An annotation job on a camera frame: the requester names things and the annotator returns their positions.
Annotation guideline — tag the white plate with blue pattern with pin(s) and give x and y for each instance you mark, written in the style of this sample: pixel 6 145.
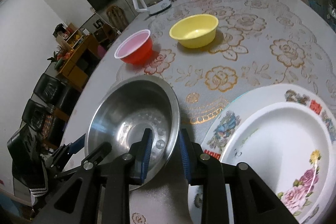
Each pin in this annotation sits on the white plate with blue pattern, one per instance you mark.
pixel 230 119

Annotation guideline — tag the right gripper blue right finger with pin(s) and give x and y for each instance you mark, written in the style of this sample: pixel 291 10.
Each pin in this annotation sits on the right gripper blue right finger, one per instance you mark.
pixel 194 167

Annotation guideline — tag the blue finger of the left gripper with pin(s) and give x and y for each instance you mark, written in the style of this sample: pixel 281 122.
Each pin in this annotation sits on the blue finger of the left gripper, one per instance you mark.
pixel 77 145

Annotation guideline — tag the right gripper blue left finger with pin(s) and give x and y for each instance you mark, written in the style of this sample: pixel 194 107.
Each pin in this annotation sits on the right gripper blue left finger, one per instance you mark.
pixel 141 151

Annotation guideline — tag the stainless steel bowl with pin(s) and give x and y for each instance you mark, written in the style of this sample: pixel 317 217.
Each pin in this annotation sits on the stainless steel bowl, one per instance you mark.
pixel 128 109

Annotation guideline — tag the white plate with pink roses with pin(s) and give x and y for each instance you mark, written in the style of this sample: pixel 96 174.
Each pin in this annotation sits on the white plate with pink roses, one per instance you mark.
pixel 288 145

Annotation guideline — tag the turquoise plastic plate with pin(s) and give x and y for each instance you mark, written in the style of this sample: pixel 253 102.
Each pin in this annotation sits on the turquoise plastic plate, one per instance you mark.
pixel 236 99

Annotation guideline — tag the yellow plastic bowl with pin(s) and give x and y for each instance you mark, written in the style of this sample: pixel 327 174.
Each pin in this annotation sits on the yellow plastic bowl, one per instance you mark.
pixel 195 31

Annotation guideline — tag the black chair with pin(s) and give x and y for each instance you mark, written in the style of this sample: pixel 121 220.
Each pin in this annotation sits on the black chair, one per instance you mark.
pixel 49 89

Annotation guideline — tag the wooden sideboard cabinet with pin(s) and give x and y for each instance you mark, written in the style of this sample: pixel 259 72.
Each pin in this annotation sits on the wooden sideboard cabinet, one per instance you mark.
pixel 80 52

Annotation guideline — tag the red plastic bowl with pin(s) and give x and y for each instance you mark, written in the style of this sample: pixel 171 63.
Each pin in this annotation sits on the red plastic bowl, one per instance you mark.
pixel 136 49

